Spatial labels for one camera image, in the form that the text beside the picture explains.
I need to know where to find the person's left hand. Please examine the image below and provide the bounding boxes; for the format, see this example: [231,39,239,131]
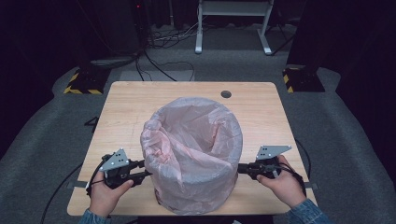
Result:
[88,169,135,217]

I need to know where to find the black table clamp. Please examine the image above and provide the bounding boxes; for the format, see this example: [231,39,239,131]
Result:
[83,116,100,133]

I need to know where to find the tangle of floor cables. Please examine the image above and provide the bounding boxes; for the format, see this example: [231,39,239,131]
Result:
[134,17,207,82]

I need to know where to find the pink plastic trash bag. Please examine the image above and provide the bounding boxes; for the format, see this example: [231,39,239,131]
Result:
[139,96,244,217]

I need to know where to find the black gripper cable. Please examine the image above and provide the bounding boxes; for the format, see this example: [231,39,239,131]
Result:
[85,153,110,198]
[275,161,308,198]

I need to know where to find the yellow black striped base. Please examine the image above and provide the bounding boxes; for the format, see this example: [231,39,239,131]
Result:
[282,65,326,94]
[64,68,112,95]

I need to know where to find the person's right hand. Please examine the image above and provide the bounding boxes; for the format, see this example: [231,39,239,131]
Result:
[256,154,308,209]

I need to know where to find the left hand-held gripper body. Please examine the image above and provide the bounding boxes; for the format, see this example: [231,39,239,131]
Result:
[98,147,138,190]

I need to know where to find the black equipment tower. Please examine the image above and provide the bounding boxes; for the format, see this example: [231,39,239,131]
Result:
[76,0,143,71]

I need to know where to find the white metal stand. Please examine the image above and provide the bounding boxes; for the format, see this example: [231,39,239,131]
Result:
[194,0,276,56]

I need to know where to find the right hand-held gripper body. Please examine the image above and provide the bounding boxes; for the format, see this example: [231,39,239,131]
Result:
[255,145,293,181]

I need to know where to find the black floor cable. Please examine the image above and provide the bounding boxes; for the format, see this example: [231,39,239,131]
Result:
[40,161,84,224]

